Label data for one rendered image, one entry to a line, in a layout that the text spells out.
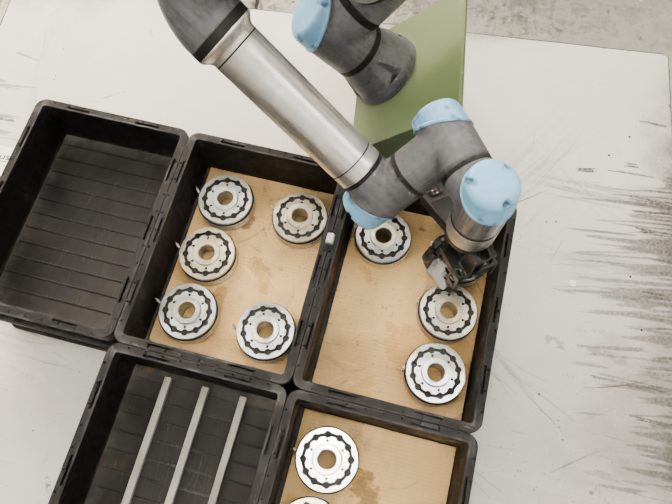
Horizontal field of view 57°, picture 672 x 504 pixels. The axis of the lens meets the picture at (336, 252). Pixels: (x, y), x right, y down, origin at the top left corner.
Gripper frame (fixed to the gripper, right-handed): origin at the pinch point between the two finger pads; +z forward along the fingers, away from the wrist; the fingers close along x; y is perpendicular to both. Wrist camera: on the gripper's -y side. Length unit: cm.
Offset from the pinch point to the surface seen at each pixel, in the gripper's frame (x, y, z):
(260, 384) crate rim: -37.8, 8.5, -7.9
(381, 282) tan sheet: -11.5, -1.6, 2.0
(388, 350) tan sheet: -15.7, 10.2, 2.0
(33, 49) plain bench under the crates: -60, -91, 15
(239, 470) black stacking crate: -47, 18, 2
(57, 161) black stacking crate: -59, -50, 2
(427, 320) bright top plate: -7.7, 8.7, -0.8
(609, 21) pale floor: 128, -82, 85
